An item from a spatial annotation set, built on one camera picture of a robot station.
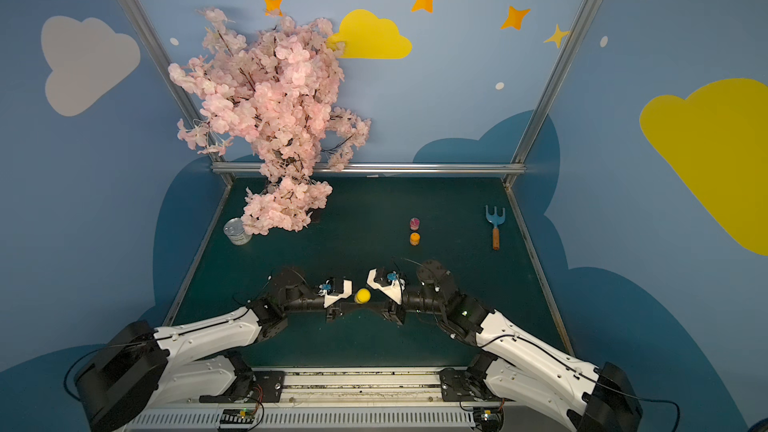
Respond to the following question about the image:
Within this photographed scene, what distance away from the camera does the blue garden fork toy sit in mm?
1035

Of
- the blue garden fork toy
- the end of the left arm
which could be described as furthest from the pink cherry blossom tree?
the blue garden fork toy

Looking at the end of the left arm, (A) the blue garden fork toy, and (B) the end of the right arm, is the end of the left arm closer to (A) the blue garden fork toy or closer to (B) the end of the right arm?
(B) the end of the right arm
